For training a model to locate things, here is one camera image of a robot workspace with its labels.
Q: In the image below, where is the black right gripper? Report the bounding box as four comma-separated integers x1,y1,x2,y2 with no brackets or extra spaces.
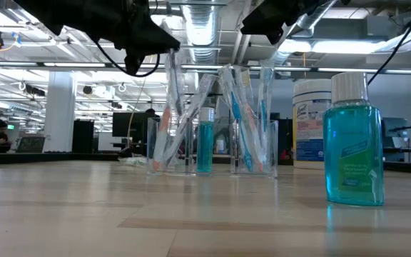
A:
240,0,335,45

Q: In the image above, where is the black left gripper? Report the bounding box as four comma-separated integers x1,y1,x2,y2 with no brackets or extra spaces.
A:
91,0,181,76

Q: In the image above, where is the purple toothbrush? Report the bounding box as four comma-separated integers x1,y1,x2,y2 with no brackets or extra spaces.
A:
163,49,187,121

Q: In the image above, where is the toothbrushes compartment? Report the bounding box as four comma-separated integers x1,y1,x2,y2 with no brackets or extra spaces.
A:
162,73,218,168

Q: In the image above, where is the blue toothbrush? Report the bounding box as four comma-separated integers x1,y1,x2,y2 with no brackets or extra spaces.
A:
218,66,255,173
257,60,275,165

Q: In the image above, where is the small teal mouthwash bottle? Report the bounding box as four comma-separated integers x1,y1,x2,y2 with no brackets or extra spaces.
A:
196,106,216,175

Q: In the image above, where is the black monitor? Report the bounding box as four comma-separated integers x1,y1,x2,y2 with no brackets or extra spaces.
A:
111,111,156,138

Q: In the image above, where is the white square pillar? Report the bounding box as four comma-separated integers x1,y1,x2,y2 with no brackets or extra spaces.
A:
43,70,77,153

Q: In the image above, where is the white yellow Lysol wipes canister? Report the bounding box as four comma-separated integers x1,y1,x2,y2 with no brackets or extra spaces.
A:
292,78,333,169

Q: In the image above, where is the clear acrylic organizer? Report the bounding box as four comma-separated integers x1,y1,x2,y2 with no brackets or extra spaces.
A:
146,117,278,178

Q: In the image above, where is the large teal mouthwash bottle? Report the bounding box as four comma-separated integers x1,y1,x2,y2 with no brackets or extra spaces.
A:
323,71,385,207

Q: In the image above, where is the grey monitor screen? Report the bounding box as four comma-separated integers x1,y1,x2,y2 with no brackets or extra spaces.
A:
382,116,410,162

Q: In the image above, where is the silver ventilation duct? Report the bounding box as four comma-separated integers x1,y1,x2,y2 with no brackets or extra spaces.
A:
181,0,223,65

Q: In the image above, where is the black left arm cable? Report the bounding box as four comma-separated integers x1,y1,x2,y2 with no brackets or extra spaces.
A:
94,39,161,79

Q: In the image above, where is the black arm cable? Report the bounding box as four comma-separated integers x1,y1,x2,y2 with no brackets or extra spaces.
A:
94,39,161,79
367,0,411,86

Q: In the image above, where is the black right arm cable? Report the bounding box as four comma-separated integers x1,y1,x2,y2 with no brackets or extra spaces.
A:
367,0,411,86

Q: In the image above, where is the overhead frame light bar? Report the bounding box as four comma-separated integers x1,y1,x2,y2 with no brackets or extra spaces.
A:
0,60,411,74

